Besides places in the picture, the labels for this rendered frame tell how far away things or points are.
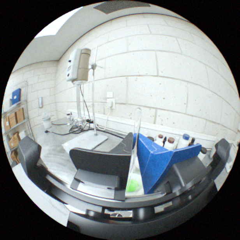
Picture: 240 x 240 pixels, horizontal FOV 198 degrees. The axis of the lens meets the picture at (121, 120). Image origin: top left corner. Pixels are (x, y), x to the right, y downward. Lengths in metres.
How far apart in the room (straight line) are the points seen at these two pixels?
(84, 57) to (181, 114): 0.69
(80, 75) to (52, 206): 0.63
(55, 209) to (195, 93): 0.93
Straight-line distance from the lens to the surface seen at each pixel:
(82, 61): 0.48
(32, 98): 2.46
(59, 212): 0.39
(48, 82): 2.51
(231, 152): 1.13
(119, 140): 0.57
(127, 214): 0.25
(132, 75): 0.61
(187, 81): 0.60
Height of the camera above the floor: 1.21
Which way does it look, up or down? 19 degrees down
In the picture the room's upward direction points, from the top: 1 degrees clockwise
